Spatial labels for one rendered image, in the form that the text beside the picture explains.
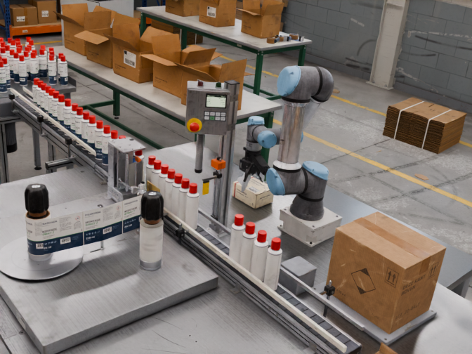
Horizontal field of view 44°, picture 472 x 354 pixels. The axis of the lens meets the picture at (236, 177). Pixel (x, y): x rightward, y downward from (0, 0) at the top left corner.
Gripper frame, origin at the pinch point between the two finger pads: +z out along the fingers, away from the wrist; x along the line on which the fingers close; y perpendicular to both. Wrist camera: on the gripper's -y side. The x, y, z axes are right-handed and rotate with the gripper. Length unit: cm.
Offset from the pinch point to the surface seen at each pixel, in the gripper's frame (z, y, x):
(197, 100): -54, -8, 45
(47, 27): 58, 652, -224
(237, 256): -2, -42, 51
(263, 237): -17, -55, 51
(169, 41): -26, 185, -90
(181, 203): -10, -6, 49
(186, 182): -19, -7, 47
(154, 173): -15, 14, 48
